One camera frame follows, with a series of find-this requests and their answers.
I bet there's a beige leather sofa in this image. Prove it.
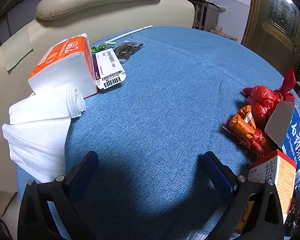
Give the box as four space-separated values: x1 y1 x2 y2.
0 0 195 218

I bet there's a green patterned packet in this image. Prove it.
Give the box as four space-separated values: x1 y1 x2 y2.
90 42 115 53

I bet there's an orange tissue pack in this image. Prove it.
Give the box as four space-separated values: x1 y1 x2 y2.
28 33 98 100

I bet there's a clear plastic sheet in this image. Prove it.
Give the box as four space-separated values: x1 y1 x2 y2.
185 230 210 240

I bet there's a white and orange medicine box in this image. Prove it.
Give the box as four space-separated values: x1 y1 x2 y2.
236 149 297 235

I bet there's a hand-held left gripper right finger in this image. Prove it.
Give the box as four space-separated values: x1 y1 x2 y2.
204 151 285 240

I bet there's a dark clear packet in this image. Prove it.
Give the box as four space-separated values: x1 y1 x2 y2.
114 41 144 63

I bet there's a thin white stick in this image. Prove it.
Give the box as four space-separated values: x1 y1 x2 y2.
107 25 153 43

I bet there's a wooden door with glass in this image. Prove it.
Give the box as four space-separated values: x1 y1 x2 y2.
241 0 300 64

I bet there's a blue toothpaste box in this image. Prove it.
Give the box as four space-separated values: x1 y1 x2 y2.
265 101 300 173

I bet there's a red plastic bag with strip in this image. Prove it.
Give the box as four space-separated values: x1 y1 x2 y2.
241 69 297 128

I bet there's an orange plastic packet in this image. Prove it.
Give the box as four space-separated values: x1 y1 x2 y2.
221 105 275 160

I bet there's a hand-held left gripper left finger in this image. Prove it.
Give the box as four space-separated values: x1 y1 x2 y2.
17 151 99 240

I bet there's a white packet with barcode label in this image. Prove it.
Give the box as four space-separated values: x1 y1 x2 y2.
92 47 127 90

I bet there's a white plastic bag roll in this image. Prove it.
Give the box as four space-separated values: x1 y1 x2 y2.
2 83 87 183

